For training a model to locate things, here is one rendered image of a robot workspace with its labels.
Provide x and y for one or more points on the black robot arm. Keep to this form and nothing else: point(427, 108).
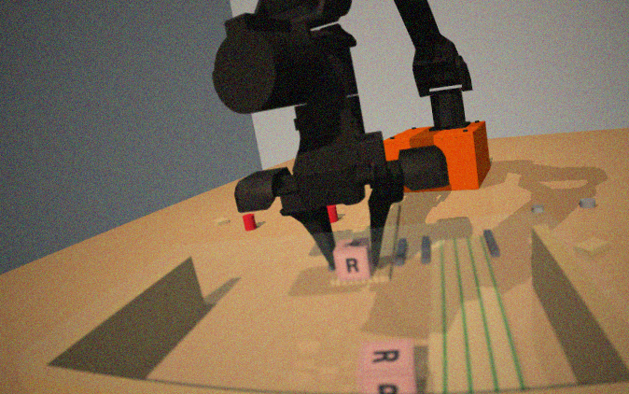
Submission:
point(271, 59)

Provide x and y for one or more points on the red cylinder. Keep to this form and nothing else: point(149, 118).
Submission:
point(249, 222)
point(332, 212)

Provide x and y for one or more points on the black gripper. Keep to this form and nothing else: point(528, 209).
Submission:
point(418, 168)

